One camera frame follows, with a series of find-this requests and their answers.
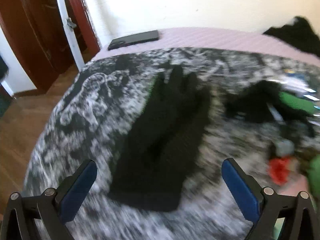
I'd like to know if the black glove with green grip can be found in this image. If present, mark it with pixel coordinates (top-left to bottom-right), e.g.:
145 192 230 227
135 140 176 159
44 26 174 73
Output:
225 80 317 131

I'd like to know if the brown wooden door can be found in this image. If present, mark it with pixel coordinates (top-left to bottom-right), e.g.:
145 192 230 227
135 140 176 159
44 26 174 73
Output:
0 0 101 94

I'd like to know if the black white marbled blanket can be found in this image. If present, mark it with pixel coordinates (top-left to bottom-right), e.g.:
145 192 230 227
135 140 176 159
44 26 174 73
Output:
24 47 320 240

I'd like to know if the pink bedsheet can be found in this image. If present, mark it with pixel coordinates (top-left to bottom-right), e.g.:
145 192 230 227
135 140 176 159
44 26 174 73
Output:
92 27 320 67

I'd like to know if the black clothing pile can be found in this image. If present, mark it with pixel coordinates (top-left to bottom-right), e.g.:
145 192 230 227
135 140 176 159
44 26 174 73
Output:
262 16 320 58

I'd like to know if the dark hanging garment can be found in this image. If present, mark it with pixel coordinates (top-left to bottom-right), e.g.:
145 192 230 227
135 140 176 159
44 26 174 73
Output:
0 54 9 82

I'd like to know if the red plastic cap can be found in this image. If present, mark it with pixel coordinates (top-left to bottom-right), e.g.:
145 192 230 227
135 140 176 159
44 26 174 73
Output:
267 156 293 186

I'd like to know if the plain black knit glove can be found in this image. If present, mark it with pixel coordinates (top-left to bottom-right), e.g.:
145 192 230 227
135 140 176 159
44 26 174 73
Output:
107 65 213 212

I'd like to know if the green round tape measure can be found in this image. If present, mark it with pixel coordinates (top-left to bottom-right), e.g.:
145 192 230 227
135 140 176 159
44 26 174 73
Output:
306 154 320 196

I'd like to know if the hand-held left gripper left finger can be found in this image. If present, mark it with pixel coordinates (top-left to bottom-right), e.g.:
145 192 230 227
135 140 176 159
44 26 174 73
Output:
0 159 98 240

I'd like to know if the black smartphone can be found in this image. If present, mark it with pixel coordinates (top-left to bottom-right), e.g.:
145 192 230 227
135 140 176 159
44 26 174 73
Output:
107 30 160 51

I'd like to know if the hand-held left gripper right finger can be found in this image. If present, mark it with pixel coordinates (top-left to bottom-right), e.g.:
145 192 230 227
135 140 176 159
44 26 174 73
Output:
221 158 320 240

